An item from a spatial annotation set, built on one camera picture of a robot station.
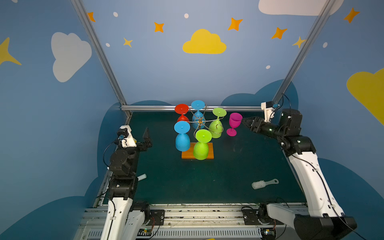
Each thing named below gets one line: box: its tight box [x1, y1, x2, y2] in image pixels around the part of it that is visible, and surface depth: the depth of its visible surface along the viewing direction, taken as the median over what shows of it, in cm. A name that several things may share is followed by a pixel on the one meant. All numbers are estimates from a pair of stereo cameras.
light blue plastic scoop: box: [137, 173, 147, 182], surface depth 88 cm
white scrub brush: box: [251, 178, 280, 190], surface depth 87 cm
